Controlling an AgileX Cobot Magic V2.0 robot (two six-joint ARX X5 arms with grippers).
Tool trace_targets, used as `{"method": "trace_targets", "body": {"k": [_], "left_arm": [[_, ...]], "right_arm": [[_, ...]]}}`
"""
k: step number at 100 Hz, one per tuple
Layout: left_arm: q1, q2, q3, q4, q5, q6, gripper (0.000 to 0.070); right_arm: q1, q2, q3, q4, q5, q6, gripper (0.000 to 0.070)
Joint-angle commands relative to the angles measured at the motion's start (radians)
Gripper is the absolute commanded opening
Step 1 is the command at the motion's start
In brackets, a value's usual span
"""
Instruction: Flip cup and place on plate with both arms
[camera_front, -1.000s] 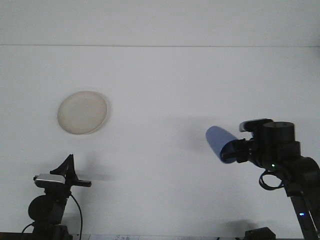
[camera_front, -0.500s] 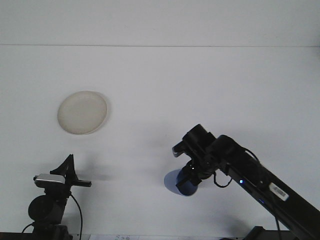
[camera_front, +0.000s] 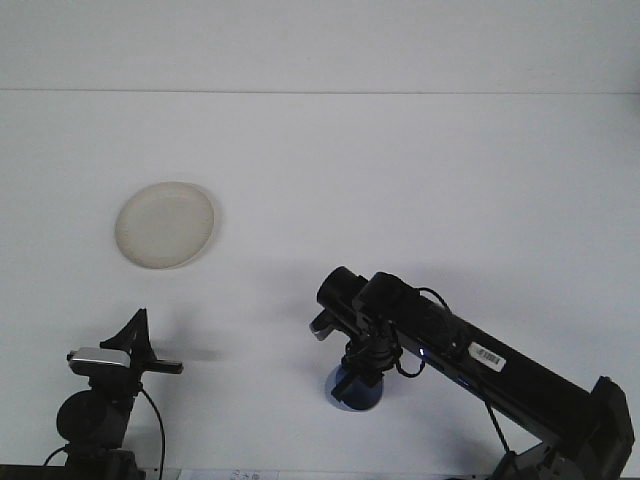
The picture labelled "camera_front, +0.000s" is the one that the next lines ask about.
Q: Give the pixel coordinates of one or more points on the pale blue cup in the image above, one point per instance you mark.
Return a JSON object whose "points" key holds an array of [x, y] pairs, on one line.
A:
{"points": [[365, 401]]}

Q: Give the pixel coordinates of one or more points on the pale round plate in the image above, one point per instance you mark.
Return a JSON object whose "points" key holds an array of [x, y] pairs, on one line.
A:
{"points": [[165, 225]]}

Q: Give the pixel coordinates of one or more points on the printed white paper sheet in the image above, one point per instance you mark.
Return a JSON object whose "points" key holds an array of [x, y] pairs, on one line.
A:
{"points": [[225, 475]]}

